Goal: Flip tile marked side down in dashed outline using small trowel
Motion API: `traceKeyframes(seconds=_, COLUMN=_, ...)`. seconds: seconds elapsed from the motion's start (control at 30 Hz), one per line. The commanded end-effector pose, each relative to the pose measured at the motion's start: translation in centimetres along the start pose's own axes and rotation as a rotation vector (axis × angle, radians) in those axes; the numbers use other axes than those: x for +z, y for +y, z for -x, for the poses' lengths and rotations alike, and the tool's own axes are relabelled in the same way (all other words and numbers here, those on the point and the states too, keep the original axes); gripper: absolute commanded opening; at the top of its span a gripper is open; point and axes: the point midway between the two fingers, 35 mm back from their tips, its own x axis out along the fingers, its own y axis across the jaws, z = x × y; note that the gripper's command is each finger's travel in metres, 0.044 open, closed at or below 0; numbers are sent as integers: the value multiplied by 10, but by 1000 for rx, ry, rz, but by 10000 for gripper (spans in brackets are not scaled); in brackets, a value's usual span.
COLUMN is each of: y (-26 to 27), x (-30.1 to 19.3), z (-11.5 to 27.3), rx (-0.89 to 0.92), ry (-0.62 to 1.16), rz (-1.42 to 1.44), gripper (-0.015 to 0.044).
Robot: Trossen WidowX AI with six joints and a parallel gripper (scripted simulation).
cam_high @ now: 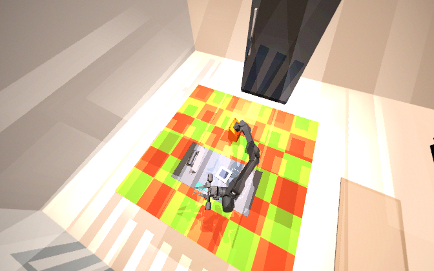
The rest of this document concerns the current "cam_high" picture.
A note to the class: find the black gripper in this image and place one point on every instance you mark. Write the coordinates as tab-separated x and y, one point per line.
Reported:
208	195

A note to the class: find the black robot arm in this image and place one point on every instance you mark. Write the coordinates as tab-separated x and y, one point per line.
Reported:
238	183

